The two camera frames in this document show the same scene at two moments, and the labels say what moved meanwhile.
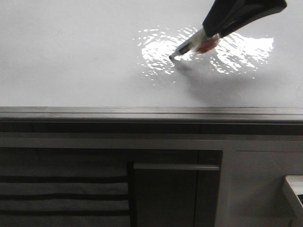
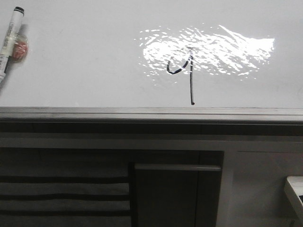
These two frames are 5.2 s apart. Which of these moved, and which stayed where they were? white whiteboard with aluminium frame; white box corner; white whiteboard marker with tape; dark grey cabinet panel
Moved: white whiteboard marker with tape
Stayed: white box corner; dark grey cabinet panel; white whiteboard with aluminium frame
